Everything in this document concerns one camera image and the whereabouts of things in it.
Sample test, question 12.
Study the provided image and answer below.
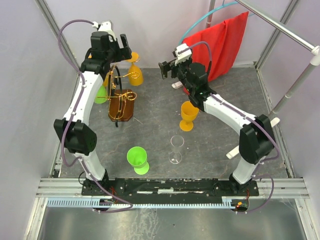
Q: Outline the blue hoop tube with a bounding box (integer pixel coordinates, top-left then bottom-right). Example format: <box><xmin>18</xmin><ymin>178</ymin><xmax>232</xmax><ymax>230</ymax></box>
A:
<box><xmin>178</xmin><ymin>0</ymin><xmax>255</xmax><ymax>45</ymax></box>

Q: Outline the gold wire wine glass rack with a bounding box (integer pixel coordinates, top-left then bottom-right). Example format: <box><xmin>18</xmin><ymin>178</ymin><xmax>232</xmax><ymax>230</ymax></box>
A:
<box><xmin>102</xmin><ymin>64</ymin><xmax>137</xmax><ymax>128</ymax></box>

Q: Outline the clear wine glass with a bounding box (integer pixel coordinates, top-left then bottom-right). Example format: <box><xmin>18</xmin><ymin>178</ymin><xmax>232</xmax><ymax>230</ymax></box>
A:
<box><xmin>168</xmin><ymin>135</ymin><xmax>185</xmax><ymax>164</ymax></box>

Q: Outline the green plastic goblet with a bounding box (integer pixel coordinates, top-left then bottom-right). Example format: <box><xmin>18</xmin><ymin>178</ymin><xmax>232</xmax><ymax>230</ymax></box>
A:
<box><xmin>94</xmin><ymin>85</ymin><xmax>107</xmax><ymax>104</ymax></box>
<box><xmin>126</xmin><ymin>146</ymin><xmax>150</xmax><ymax>175</ymax></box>

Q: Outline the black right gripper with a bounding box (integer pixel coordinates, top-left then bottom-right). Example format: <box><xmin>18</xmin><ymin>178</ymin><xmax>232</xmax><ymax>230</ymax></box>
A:
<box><xmin>159</xmin><ymin>57</ymin><xmax>194</xmax><ymax>94</ymax></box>

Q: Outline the red cloth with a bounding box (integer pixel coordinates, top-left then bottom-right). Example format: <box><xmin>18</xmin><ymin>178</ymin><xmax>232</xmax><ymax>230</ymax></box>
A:
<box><xmin>183</xmin><ymin>12</ymin><xmax>249</xmax><ymax>82</ymax></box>

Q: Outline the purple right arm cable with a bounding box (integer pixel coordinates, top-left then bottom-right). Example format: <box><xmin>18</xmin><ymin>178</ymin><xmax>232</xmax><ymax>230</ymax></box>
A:
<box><xmin>179</xmin><ymin>41</ymin><xmax>280</xmax><ymax>216</ymax></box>

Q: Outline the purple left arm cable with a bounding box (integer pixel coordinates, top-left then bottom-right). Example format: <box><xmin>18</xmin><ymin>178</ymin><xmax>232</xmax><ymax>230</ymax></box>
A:
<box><xmin>57</xmin><ymin>19</ymin><xmax>135</xmax><ymax>215</ymax></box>

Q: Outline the white cable duct rail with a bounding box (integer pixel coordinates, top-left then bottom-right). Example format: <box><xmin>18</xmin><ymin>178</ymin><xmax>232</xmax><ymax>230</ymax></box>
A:
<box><xmin>47</xmin><ymin>197</ymin><xmax>236</xmax><ymax>210</ymax></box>

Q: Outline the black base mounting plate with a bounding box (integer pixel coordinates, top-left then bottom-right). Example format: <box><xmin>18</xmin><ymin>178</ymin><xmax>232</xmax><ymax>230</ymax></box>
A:
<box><xmin>81</xmin><ymin>177</ymin><xmax>259</xmax><ymax>205</ymax></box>

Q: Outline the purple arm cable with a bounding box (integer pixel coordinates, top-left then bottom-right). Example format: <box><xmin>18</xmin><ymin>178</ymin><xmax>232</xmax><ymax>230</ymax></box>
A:
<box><xmin>179</xmin><ymin>41</ymin><xmax>280</xmax><ymax>216</ymax></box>
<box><xmin>57</xmin><ymin>19</ymin><xmax>135</xmax><ymax>215</ymax></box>

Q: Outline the orange plastic goblet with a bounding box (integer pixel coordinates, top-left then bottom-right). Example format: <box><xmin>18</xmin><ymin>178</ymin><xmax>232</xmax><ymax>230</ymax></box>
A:
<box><xmin>179</xmin><ymin>101</ymin><xmax>199</xmax><ymax>132</ymax></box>
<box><xmin>126</xmin><ymin>52</ymin><xmax>144</xmax><ymax>87</ymax></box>

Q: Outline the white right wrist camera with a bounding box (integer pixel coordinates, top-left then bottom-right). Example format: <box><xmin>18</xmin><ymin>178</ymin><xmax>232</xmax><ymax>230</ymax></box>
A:
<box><xmin>173</xmin><ymin>43</ymin><xmax>192</xmax><ymax>66</ymax></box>

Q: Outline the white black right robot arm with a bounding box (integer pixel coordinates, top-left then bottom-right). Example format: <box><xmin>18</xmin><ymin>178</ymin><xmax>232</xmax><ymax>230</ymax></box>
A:
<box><xmin>158</xmin><ymin>60</ymin><xmax>278</xmax><ymax>196</ymax></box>

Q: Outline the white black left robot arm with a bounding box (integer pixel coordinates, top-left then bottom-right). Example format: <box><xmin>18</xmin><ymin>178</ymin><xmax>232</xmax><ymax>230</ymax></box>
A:
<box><xmin>53</xmin><ymin>31</ymin><xmax>132</xmax><ymax>196</ymax></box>

